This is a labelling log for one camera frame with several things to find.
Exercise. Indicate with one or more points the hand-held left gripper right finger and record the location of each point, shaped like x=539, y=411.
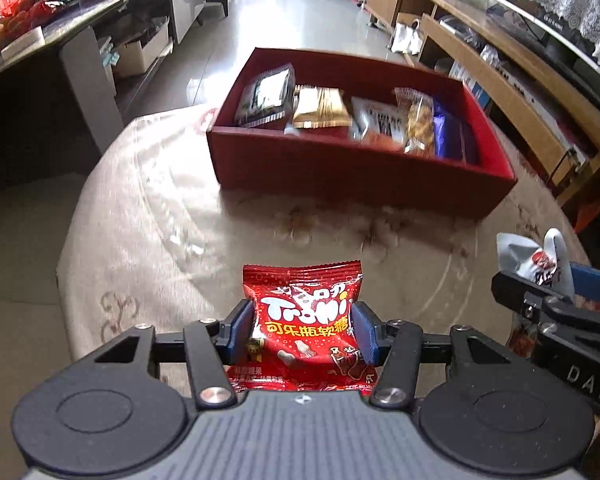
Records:
x=367, y=332

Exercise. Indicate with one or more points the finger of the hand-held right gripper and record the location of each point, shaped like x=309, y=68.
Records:
x=597, y=282
x=520, y=292

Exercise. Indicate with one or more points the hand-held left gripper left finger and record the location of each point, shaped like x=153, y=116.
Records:
x=237, y=332

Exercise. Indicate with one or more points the white red date packet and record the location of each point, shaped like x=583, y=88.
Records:
x=520, y=255

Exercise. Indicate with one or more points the red gummy candy packet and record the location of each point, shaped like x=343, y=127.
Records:
x=305, y=320

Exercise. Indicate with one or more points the red cardboard box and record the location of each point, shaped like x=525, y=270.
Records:
x=330, y=175

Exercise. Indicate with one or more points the dark blue snack packet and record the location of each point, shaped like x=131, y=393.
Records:
x=455, y=135

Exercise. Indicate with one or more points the clear crispy noodle packet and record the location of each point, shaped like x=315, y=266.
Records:
x=420, y=120

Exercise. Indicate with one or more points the grey white spicy snack packet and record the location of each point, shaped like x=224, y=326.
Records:
x=377, y=125

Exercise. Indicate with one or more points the gold snack packet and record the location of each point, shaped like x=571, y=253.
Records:
x=322, y=107

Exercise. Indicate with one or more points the green white wafer packet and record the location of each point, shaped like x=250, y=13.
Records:
x=265, y=95

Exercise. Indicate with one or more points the blue white carton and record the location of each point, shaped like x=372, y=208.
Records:
x=480, y=94

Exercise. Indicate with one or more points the black television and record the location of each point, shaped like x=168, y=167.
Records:
x=555, y=45

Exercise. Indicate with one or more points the white plastic bag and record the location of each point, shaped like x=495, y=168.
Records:
x=407, y=37

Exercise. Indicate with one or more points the white lace cloth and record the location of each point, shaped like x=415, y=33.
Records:
x=570, y=0

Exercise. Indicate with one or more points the white panel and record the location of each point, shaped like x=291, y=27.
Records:
x=90, y=90

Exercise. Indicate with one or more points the wooden television cabinet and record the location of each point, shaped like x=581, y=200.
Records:
x=385, y=0

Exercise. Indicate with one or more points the white cabinet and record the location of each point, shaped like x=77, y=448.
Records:
x=187, y=2

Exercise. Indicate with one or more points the dark counter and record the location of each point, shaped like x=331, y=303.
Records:
x=80, y=25

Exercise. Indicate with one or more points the red plastic bag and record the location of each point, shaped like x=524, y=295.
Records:
x=20, y=2

